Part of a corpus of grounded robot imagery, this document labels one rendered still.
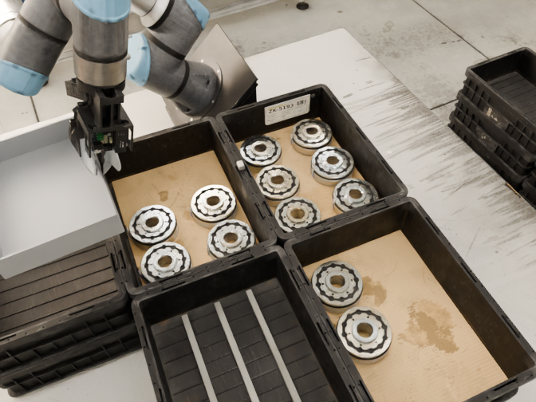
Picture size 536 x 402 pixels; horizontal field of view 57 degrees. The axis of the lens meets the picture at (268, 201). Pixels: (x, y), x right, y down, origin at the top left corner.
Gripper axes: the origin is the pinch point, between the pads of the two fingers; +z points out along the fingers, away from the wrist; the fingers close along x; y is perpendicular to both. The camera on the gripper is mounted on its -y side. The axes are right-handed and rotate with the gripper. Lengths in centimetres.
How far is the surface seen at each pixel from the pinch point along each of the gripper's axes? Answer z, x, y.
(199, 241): 20.2, 19.3, 7.8
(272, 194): 12.2, 37.2, 6.5
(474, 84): 13, 144, -21
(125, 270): 15.1, 0.8, 13.3
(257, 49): 73, 139, -152
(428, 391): 14, 40, 58
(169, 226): 18.6, 14.2, 3.1
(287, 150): 12, 49, -6
